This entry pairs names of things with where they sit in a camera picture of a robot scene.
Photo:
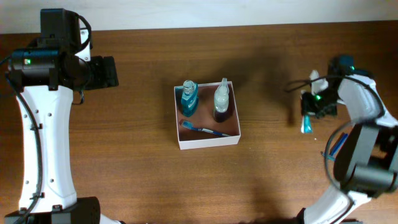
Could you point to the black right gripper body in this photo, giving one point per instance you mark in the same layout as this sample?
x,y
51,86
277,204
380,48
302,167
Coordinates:
x,y
323,101

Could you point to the teal mouthwash bottle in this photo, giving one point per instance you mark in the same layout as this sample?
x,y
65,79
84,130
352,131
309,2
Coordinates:
x,y
189,99

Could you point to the blue disposable razor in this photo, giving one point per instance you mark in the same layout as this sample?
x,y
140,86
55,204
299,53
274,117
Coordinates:
x,y
337,146

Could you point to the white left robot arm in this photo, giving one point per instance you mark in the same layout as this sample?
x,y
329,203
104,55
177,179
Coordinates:
x,y
44,78

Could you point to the blue white toothbrush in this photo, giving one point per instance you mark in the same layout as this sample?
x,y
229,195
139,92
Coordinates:
x,y
189,125

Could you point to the clear spray bottle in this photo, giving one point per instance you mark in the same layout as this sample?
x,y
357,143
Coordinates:
x,y
221,110

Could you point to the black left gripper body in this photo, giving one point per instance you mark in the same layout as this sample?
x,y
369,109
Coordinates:
x,y
98,74

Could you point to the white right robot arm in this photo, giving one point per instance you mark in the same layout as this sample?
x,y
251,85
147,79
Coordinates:
x,y
363,150

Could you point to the white cardboard box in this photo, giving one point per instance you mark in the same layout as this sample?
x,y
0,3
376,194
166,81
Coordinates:
x,y
203,118

